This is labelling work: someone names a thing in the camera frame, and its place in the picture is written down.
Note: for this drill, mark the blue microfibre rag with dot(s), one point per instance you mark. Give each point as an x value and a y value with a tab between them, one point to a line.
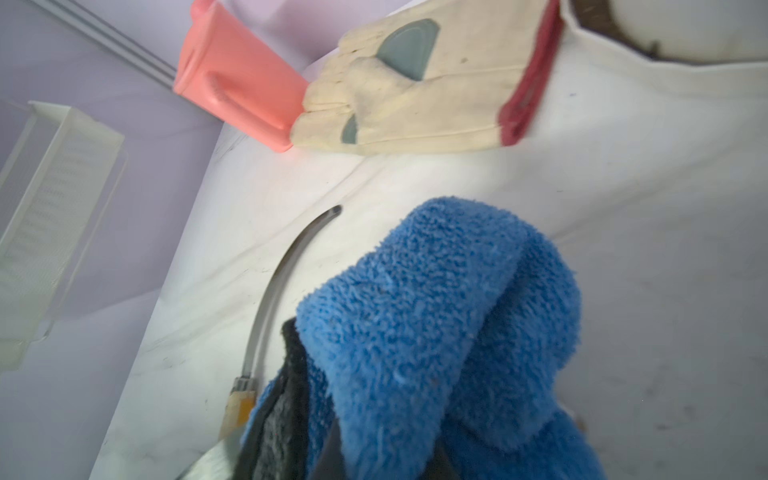
433	357

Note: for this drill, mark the lower white mesh shelf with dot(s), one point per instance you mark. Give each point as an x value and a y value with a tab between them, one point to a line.
55	187

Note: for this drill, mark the potted green plant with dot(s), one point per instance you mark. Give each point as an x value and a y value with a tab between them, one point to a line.
700	48

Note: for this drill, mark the pink watering can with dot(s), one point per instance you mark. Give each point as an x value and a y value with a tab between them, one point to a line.
229	72

